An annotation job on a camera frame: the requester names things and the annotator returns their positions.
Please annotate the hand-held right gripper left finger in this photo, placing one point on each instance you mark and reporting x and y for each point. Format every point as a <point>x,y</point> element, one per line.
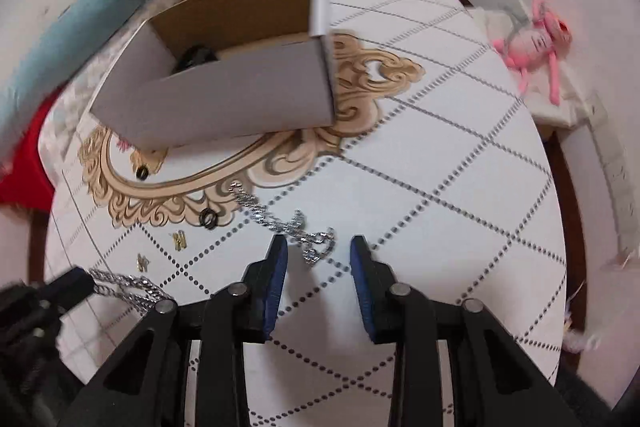
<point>278,279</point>

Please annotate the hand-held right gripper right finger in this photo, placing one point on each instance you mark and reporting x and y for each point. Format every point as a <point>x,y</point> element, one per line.
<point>360,279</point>

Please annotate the teal blanket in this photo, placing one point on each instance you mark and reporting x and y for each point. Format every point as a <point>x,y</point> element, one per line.
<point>100,7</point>

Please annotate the red cloth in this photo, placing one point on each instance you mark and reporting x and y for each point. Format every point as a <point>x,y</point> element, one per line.
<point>25,167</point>

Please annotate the small gold earring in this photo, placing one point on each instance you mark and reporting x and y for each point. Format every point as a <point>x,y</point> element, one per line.
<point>178,240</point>
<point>143,262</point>

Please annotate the black item in box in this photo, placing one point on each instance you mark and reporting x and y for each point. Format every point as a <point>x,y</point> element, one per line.
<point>196,57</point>

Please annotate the cardboard box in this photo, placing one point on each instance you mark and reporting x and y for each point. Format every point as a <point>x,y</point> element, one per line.
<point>225,92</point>

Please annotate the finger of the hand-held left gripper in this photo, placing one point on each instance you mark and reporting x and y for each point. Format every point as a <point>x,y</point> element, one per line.
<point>72,282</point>

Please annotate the white fluffy item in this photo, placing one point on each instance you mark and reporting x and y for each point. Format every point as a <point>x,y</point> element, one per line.
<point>580,343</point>

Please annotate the dark cloth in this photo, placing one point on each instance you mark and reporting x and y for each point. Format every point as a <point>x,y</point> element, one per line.
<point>585,397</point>

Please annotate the pink plush toy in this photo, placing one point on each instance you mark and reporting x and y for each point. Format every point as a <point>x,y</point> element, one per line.
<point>532,44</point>

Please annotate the round white patterned table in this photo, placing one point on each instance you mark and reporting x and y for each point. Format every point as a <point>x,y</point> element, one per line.
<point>440,207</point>

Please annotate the small pink trinket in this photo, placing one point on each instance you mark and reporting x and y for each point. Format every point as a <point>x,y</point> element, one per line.
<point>121,145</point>

